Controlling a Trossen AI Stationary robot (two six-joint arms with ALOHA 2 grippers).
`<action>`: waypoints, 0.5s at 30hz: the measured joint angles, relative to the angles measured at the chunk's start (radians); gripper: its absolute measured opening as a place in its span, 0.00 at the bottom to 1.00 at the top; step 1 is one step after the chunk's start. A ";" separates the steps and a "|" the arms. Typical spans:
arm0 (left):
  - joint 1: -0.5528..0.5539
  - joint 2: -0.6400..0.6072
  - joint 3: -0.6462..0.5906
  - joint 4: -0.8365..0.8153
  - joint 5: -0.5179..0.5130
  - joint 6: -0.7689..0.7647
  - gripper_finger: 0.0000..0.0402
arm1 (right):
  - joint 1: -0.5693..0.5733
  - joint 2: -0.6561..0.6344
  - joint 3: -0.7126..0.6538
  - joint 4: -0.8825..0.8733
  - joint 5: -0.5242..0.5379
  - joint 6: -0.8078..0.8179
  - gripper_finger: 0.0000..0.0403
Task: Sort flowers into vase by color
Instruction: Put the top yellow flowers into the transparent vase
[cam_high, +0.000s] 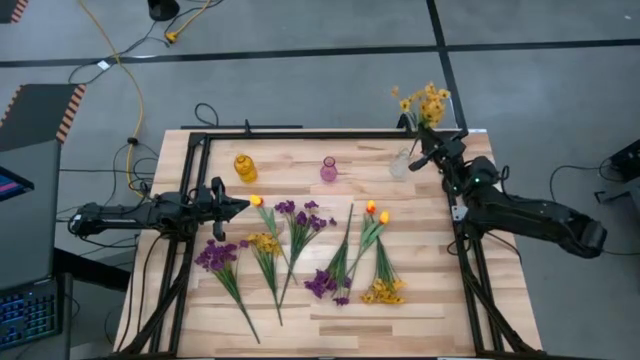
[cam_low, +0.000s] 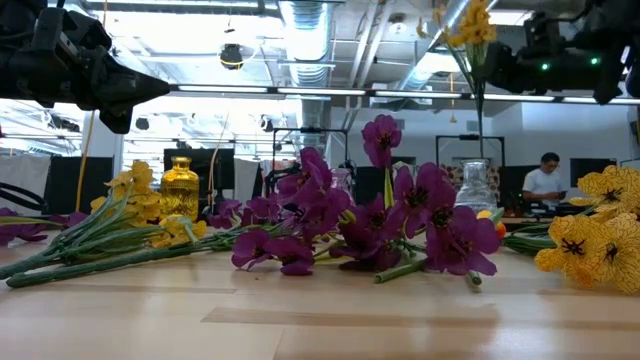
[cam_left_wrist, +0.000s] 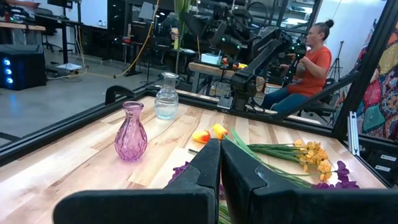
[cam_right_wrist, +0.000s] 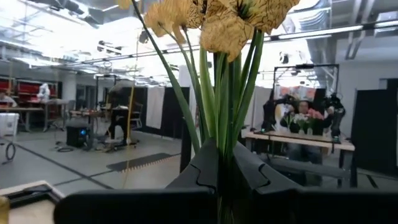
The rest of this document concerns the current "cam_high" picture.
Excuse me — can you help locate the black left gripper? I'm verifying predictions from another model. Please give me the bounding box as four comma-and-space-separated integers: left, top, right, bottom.
192, 175, 251, 243

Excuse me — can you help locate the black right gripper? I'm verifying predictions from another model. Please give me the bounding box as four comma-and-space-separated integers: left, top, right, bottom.
398, 113, 470, 173

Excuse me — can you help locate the yellow artificial flower bunch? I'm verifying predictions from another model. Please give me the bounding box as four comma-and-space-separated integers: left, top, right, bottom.
360, 235, 408, 306
246, 232, 285, 327
391, 82, 452, 154

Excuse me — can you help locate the purple artificial flower bunch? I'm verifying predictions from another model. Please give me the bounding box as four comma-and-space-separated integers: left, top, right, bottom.
273, 199, 338, 309
193, 238, 262, 345
303, 202, 355, 307

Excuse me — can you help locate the yellow glass vase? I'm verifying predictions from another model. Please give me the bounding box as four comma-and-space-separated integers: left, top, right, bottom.
233, 153, 259, 185

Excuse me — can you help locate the clear glass vase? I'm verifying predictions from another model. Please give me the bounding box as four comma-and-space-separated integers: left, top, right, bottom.
388, 147, 412, 180

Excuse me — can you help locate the pink glass vase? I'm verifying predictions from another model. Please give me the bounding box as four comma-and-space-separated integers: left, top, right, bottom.
319, 155, 339, 184

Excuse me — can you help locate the black floor tape strip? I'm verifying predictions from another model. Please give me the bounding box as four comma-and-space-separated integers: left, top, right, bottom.
0, 38, 640, 69
425, 0, 469, 134

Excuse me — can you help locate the black round stand base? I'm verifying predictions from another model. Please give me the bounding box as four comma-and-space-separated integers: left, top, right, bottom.
146, 0, 181, 22

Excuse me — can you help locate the black equipment box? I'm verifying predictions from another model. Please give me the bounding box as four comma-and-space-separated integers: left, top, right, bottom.
608, 138, 640, 182

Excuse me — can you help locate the large black hazard-striped mat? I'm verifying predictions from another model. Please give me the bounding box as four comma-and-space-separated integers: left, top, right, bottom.
0, 83, 88, 153

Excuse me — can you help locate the computer monitor screen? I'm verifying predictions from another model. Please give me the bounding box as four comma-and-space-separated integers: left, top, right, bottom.
0, 166, 35, 203

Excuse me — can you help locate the backlit black keyboard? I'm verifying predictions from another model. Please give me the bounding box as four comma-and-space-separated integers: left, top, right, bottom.
0, 277, 65, 351

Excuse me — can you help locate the small black hazard-striped mat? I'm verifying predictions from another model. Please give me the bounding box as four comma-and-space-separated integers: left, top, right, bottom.
0, 0, 30, 25

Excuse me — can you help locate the black aluminium table frame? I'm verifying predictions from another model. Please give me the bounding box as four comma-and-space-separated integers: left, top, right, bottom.
112, 119, 546, 360

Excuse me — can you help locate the thick yellow power cord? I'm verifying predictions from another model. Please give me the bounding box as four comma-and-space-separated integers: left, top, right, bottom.
77, 0, 146, 199

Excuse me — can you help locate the black floor cable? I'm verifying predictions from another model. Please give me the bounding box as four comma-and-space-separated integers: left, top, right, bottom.
549, 158, 616, 202

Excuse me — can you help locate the thin yellow plug cord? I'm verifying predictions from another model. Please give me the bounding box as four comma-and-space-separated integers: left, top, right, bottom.
164, 0, 214, 44

